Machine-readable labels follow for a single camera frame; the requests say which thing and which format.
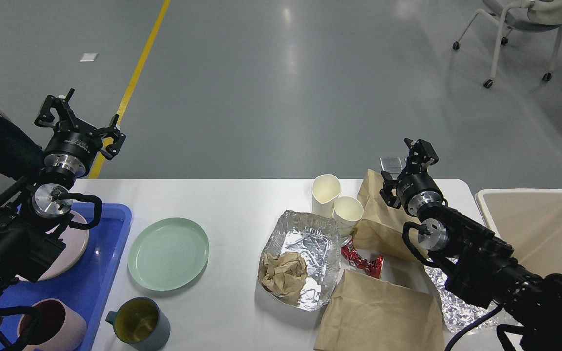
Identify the aluminium foil tray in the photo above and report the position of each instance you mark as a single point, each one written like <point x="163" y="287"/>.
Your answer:
<point x="317" y="239"/>

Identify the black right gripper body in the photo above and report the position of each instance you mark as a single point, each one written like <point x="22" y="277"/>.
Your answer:
<point x="417" y="190"/>

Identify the crumpled aluminium foil sheet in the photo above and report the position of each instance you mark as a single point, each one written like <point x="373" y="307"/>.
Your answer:
<point x="457" y="314"/>

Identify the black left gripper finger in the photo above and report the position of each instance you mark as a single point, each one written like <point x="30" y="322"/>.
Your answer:
<point x="111" y="138"/>
<point x="56" y="114"/>

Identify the mint green plate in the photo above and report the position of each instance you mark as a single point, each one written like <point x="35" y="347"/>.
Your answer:
<point x="168" y="254"/>

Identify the red foil wrapper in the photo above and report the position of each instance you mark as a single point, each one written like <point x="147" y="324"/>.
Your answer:
<point x="371" y="268"/>

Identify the teal mug yellow inside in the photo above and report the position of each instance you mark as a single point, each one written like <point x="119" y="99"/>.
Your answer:
<point x="141" y="324"/>

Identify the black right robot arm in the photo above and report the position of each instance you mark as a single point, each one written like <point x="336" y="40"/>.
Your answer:
<point x="480" y="267"/>

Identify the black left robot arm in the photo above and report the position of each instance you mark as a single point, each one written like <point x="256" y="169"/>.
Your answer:
<point x="37" y="209"/>

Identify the grey metal floor plate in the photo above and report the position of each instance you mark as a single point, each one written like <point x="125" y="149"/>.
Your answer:
<point x="392" y="165"/>

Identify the short white paper cup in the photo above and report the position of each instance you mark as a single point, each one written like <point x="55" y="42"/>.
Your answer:
<point x="347" y="213"/>

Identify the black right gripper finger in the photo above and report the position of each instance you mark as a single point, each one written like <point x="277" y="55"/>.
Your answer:
<point x="421" y="156"/>
<point x="388" y="191"/>

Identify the beige plastic bin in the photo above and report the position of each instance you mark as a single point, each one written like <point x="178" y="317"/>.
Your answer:
<point x="531" y="221"/>

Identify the pink plate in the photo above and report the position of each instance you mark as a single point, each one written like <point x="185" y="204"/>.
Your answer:
<point x="76" y="241"/>

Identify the brown paper bag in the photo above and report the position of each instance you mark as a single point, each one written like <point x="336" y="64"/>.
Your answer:
<point x="381" y="226"/>
<point x="366" y="314"/>

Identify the tall white paper cup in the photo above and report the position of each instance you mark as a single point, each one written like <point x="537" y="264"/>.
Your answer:
<point x="326" y="188"/>

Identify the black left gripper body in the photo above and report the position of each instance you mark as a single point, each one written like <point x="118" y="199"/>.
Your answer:
<point x="74" y="146"/>

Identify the grey office chair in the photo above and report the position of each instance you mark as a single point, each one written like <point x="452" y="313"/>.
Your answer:
<point x="532" y="16"/>

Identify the brown paper bag front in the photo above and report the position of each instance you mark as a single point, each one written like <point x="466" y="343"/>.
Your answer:
<point x="366" y="314"/>

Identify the crumpled brown paper napkin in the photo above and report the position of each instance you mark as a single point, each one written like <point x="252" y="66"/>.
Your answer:
<point x="283" y="275"/>

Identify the pink mug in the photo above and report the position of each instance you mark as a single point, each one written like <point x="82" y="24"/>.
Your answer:
<point x="60" y="328"/>

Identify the brown paper bag rear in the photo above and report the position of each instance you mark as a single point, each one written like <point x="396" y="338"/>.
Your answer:
<point x="381" y="226"/>

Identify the blue plastic tray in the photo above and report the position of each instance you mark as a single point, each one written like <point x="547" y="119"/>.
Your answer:
<point x="86" y="286"/>

